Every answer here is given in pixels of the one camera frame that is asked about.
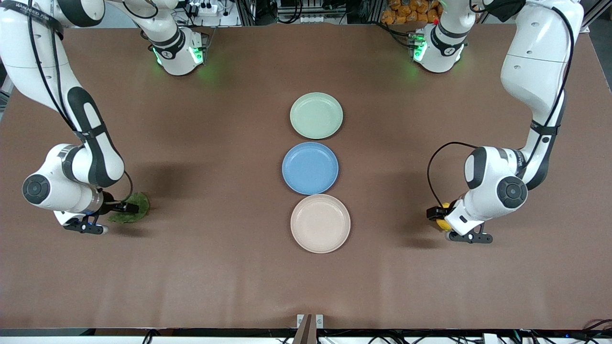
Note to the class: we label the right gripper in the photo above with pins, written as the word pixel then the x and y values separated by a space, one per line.
pixel 111 204

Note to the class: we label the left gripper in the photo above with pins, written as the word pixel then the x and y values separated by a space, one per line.
pixel 434 213

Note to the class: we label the yellow lemon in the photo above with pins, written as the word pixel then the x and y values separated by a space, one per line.
pixel 443 224

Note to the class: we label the green lettuce leaf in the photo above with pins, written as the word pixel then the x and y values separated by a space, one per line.
pixel 141 203

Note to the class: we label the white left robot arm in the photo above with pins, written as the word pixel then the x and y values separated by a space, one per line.
pixel 535 71

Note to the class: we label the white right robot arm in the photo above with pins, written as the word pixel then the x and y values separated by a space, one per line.
pixel 93 153

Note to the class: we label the beige plate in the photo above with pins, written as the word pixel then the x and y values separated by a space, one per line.
pixel 320 223

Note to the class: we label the blue plate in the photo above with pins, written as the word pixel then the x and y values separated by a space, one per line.
pixel 310 168

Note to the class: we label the light green plate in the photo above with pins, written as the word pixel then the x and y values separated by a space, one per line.
pixel 316 115

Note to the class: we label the orange snack bag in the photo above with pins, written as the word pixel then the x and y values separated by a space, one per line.
pixel 411 12

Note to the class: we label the white power strip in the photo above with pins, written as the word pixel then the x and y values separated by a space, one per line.
pixel 203 8

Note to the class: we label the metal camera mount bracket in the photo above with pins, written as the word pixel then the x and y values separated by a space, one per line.
pixel 309 327

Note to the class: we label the aluminium frame profile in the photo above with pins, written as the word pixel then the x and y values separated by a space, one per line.
pixel 595 16

